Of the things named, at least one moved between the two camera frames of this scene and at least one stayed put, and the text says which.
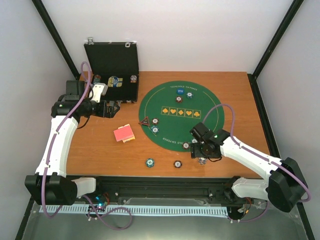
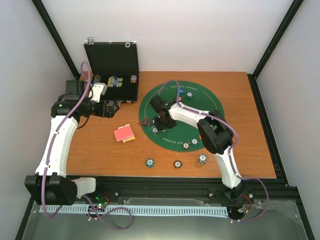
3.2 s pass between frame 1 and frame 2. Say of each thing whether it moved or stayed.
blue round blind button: stayed
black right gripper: moved
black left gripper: stayed
